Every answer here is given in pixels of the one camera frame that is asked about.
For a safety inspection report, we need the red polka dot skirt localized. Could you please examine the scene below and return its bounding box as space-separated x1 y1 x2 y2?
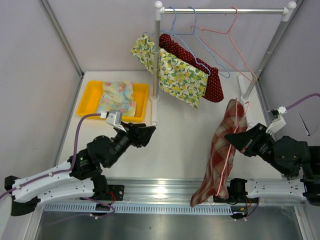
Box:
159 33 224 103

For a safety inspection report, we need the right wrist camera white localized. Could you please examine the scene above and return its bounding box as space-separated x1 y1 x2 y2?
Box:
266 106 288 136

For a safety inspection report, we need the lemon print skirt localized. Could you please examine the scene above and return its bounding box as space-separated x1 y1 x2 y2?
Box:
130 34 208 109

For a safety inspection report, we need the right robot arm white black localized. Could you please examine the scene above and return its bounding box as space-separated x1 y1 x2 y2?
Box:
225 123 320 206

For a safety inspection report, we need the pink wire hanger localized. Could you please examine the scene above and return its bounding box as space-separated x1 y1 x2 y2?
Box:
191 6 258 85
215 98 248 199

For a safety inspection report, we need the slotted cable duct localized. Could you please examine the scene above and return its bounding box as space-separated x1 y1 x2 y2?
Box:
44 202 233 216

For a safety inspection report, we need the blue wire hanger left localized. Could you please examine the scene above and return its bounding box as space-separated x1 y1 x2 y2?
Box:
151 1 215 76

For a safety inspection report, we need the blue wire hanger right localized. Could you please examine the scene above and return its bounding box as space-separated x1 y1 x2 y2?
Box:
169 6 231 79

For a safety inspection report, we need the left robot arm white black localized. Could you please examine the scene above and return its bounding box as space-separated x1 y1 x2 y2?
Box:
4 123 156 217

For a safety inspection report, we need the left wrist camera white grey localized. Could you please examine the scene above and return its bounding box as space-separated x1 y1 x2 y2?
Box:
106 109 127 133

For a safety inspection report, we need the pastel floral cloth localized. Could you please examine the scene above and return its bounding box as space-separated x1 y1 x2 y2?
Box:
96 80 137 117

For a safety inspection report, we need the blue wire hanger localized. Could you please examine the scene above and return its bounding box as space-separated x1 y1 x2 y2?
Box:
151 1 215 76
169 6 231 79

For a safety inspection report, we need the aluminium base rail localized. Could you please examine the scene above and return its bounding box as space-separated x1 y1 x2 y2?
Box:
36 179 305 208

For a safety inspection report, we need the yellow plastic tray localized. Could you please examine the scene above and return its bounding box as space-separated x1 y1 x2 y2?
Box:
76 80 149 123

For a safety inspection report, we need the metal clothes rack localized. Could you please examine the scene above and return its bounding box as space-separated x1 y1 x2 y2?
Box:
150 0 297 126

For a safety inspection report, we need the red plaid skirt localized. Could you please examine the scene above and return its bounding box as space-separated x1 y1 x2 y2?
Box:
190 99 235 208

